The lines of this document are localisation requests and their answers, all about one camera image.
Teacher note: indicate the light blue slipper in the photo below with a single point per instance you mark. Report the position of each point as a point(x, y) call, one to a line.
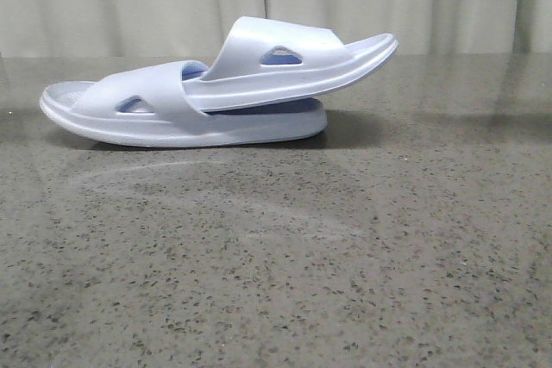
point(266, 61)
point(151, 107)

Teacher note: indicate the white curtain backdrop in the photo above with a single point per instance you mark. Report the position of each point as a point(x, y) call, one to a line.
point(197, 28)

